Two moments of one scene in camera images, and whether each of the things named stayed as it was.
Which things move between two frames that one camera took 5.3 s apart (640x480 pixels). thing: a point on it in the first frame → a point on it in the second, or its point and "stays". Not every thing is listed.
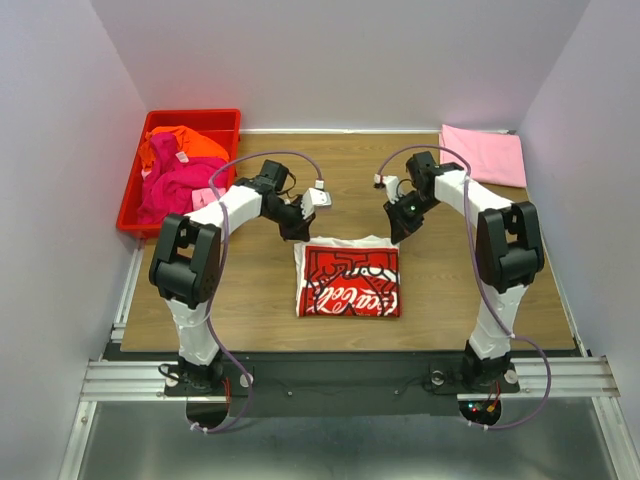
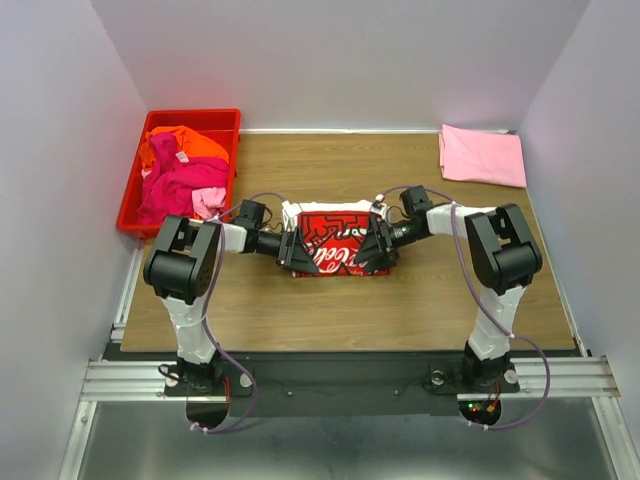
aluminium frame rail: x=129 y=374 stays
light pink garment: x=205 y=196 stays
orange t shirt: x=187 y=143 stays
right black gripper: x=403 y=223 → x=381 y=238
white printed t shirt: x=347 y=276 → x=333 y=232
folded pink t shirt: x=495 y=157 stays
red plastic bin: x=222 y=126 stays
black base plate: x=340 y=383 stays
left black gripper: x=291 y=220 → x=288 y=246
